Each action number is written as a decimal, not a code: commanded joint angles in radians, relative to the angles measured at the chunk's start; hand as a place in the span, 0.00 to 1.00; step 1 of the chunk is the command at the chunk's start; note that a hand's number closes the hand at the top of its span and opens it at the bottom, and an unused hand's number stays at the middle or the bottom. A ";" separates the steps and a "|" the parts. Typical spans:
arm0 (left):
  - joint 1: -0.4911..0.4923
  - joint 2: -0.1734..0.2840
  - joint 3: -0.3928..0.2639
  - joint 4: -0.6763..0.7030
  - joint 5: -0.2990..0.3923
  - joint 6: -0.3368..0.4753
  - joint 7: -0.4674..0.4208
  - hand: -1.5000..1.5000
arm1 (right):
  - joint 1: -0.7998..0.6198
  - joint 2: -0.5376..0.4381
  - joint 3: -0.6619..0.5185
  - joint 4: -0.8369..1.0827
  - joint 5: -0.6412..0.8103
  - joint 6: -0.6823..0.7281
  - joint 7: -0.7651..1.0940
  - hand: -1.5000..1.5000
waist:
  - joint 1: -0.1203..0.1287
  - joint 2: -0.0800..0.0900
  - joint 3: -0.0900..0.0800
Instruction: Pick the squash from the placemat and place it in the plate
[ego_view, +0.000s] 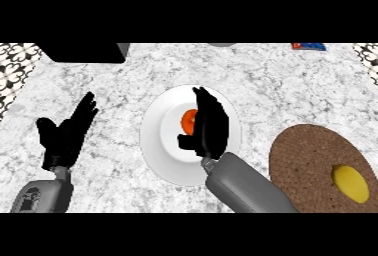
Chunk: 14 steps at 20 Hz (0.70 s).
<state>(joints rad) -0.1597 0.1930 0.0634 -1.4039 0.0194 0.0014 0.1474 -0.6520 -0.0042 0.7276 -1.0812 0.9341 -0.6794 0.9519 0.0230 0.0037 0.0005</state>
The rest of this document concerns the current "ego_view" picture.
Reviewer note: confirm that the grey round object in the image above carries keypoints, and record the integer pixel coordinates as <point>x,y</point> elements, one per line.
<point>221,44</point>

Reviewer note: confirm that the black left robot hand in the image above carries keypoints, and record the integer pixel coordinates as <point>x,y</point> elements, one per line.
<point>66,136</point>

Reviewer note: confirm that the brown round placemat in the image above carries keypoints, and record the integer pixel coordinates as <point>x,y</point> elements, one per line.
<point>314,170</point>

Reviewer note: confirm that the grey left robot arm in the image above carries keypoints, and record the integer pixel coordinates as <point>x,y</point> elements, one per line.
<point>45,195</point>

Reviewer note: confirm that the orange round fruit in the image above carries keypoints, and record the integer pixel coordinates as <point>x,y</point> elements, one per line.
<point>187,121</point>

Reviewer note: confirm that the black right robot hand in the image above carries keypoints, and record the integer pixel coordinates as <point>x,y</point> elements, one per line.
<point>209,126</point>

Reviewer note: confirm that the red and blue packet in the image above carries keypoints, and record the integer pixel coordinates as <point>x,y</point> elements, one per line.
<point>308,46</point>

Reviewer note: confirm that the white round plate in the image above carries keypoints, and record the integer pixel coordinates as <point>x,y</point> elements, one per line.
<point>163,140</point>

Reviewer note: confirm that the yellow squash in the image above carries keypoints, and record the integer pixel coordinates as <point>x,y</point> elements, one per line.
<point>349,184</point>

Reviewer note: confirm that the black box appliance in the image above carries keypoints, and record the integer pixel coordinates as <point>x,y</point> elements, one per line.
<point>81,51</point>

